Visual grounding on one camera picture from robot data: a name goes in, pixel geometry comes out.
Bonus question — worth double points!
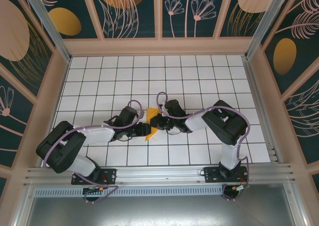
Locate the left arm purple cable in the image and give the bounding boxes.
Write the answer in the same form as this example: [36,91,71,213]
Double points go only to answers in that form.
[42,100,146,204]

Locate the grey metal sheet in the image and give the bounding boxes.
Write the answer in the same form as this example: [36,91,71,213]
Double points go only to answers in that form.
[13,183,307,226]

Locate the slotted grey cable duct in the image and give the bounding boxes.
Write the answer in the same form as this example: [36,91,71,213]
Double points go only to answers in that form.
[33,187,225,198]

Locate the aluminium frame post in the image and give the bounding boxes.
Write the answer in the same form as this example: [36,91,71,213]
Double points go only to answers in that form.
[244,0,292,60]
[20,0,72,63]

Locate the aluminium side rail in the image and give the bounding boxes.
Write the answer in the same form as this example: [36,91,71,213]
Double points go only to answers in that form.
[243,56,285,165]

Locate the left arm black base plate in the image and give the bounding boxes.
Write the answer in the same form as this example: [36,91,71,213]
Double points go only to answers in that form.
[71,168,118,186]

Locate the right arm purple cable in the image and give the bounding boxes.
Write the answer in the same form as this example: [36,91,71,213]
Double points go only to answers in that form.
[156,91,251,202]

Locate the aluminium mounting rail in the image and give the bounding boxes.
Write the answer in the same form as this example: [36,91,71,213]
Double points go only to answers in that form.
[23,162,297,188]

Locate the orange square paper sheet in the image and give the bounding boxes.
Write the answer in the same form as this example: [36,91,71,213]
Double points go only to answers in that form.
[144,107,160,142]

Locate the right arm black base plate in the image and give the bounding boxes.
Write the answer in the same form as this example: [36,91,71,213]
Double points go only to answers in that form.
[203,166,250,184]

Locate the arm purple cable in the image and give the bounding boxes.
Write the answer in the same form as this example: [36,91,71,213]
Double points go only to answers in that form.
[42,100,146,204]
[156,91,251,202]

